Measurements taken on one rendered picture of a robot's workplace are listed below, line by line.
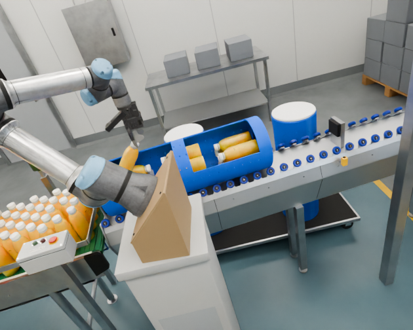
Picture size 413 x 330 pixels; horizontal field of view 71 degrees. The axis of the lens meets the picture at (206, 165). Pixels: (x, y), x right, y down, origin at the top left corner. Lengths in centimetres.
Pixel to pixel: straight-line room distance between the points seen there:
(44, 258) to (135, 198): 62
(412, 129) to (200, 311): 117
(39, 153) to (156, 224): 48
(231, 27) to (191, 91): 112
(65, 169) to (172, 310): 65
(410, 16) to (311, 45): 140
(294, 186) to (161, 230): 93
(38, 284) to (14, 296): 14
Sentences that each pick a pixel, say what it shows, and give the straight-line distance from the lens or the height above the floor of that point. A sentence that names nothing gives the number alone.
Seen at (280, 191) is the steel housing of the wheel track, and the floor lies 84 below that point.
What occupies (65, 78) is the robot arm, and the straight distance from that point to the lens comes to 113.
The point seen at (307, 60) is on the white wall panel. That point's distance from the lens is 509.
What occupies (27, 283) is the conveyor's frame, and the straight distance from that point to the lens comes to 176.
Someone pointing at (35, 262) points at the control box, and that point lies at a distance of 147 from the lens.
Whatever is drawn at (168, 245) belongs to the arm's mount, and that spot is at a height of 121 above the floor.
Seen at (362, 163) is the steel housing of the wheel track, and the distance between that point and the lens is 180.
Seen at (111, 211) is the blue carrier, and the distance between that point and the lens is 151.
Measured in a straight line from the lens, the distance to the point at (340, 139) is 175.
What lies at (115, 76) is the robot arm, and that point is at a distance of 131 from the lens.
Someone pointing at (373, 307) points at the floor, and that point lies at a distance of 221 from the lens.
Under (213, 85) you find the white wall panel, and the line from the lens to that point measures 478.
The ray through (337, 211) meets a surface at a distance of 250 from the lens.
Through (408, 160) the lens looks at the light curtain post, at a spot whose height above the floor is 98.
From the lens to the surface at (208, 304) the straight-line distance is 123.
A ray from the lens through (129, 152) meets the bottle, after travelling 144.
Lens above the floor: 188
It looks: 32 degrees down
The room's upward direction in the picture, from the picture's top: 15 degrees counter-clockwise
